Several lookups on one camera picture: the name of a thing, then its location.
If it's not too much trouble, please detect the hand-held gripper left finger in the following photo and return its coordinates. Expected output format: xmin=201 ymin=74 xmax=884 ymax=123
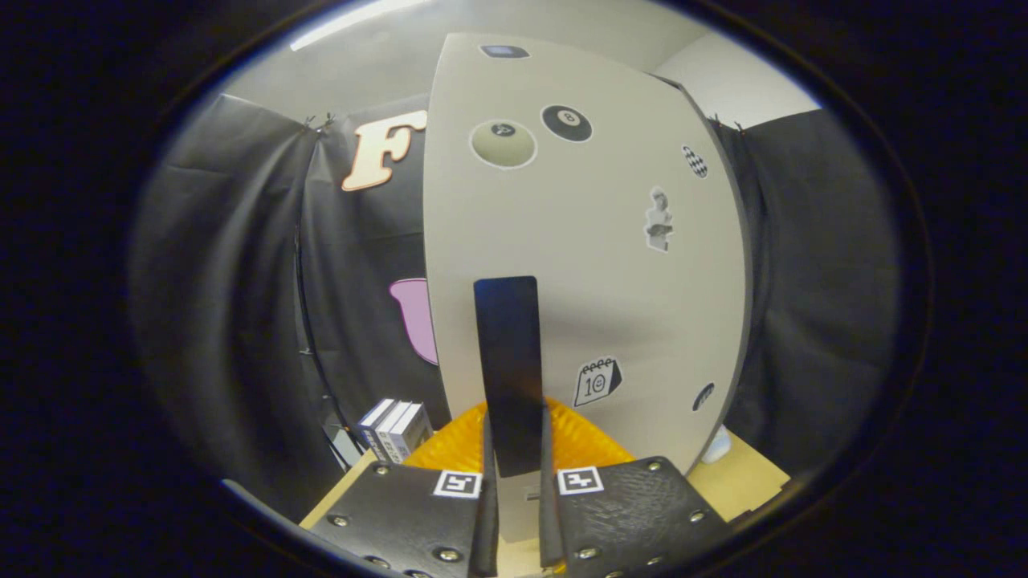
xmin=301 ymin=401 xmax=500 ymax=578

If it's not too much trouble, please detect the black door handle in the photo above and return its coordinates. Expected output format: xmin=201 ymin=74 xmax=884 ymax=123
xmin=473 ymin=276 xmax=545 ymax=478

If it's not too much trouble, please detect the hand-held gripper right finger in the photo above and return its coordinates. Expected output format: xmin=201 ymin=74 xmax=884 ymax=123
xmin=536 ymin=397 xmax=736 ymax=578

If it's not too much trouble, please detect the black backdrop cloth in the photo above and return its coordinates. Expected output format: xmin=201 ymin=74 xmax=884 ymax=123
xmin=128 ymin=92 xmax=904 ymax=515

